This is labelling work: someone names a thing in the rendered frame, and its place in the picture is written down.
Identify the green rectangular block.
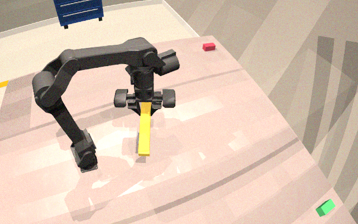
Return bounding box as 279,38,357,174
316,199,335,217

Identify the red rectangular block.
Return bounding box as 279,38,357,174
203,43,216,52

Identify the yellow bar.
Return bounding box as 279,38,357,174
138,102,151,156

